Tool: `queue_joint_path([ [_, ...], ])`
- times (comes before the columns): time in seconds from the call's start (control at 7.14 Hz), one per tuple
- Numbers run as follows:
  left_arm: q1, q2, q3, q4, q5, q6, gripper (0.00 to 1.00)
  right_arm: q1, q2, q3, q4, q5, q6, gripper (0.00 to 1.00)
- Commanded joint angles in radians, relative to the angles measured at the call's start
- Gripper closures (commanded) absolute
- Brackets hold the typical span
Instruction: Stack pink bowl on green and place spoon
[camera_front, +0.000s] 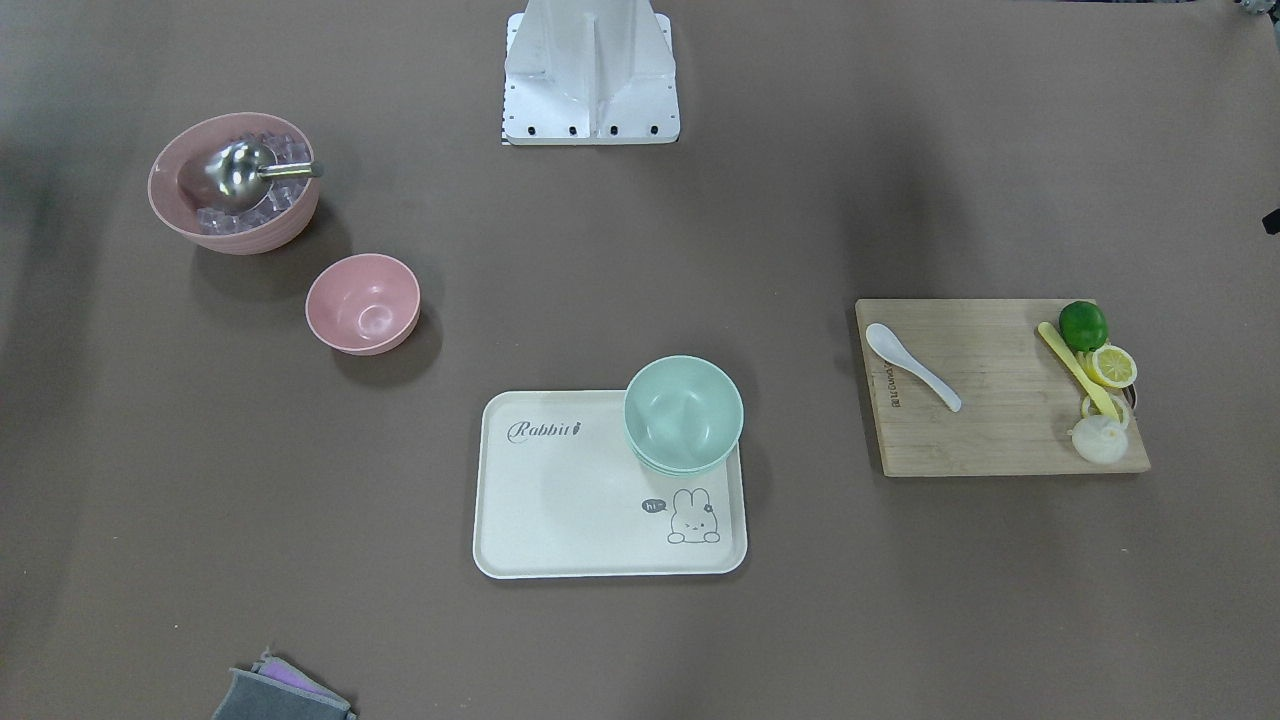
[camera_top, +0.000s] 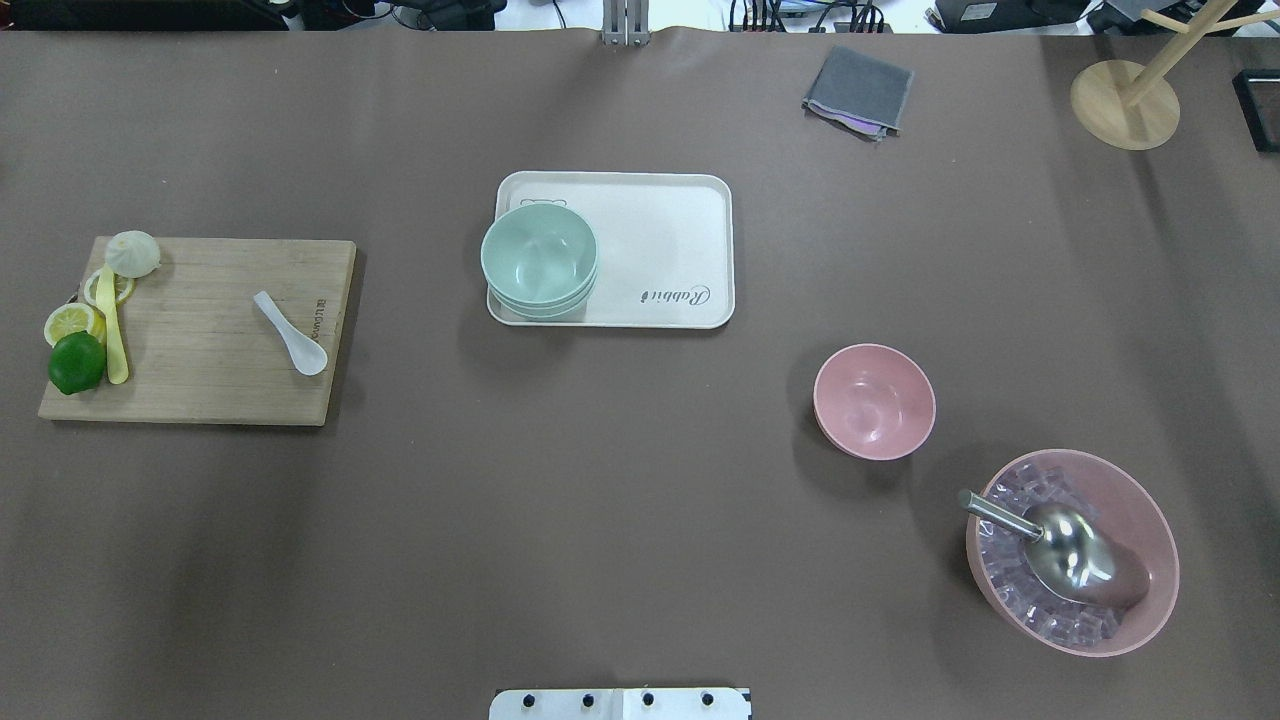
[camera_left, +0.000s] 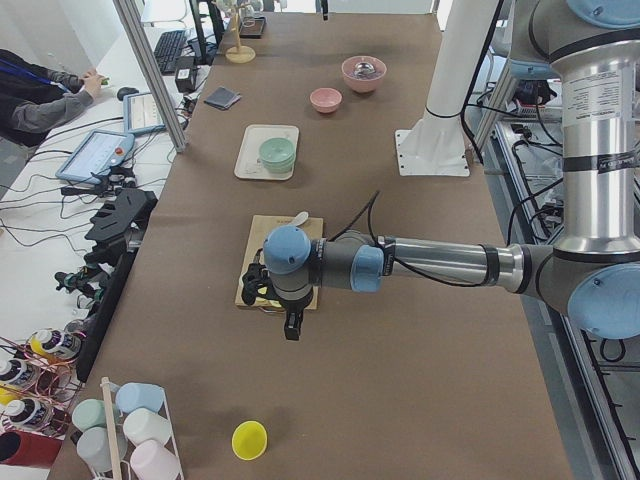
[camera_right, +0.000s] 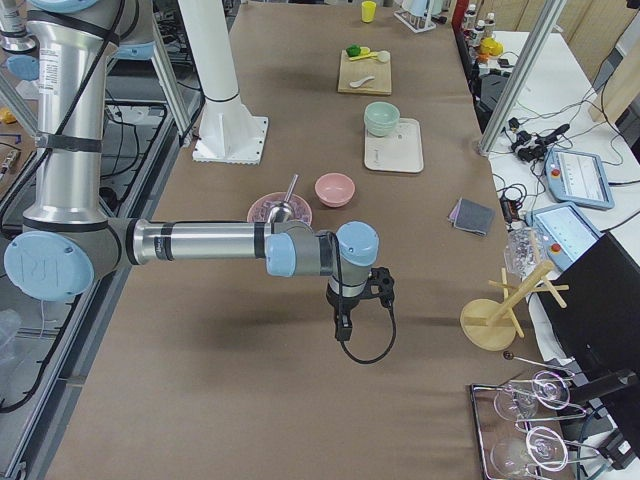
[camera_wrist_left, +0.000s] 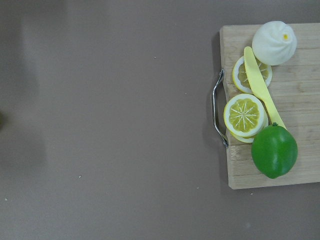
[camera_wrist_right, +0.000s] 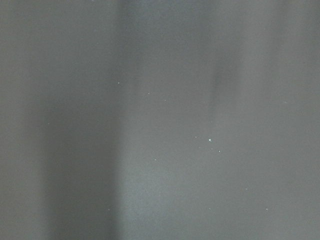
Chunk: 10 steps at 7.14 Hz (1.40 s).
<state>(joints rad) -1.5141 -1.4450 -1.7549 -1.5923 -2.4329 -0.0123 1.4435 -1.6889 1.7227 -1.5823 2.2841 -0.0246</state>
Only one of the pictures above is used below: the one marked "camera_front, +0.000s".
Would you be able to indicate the white ceramic spoon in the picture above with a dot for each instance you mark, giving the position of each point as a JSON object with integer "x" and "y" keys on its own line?
{"x": 884, "y": 343}

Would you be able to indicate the small pink bowl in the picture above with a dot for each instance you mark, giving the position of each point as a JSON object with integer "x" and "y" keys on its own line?
{"x": 364, "y": 305}

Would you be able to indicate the mint green bowl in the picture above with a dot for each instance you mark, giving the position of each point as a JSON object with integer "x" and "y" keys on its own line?
{"x": 682, "y": 415}

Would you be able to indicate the large pink bowl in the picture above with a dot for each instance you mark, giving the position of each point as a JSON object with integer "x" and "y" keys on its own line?
{"x": 274, "y": 221}

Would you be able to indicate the cream rabbit tray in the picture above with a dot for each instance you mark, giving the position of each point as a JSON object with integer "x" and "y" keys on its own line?
{"x": 560, "y": 494}

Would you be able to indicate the wooden cutting board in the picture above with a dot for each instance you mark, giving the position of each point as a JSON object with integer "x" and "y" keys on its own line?
{"x": 1018, "y": 402}

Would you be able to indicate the metal ice scoop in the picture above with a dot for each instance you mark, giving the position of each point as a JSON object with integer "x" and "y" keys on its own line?
{"x": 237, "y": 177}

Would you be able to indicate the green lime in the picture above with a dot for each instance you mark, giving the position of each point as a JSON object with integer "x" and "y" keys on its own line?
{"x": 1083, "y": 326}

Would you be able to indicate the yellow plastic knife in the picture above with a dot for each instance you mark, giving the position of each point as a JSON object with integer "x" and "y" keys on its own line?
{"x": 1102, "y": 401}

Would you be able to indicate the white onion piece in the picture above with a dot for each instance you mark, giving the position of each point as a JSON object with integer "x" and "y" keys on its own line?
{"x": 1100, "y": 439}

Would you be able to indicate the lemon half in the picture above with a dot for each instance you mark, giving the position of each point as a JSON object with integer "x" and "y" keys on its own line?
{"x": 1110, "y": 366}

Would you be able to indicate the grey folded cloth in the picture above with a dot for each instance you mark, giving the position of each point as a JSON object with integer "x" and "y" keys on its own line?
{"x": 273, "y": 688}

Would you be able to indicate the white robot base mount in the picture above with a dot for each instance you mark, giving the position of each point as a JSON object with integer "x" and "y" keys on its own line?
{"x": 590, "y": 73}

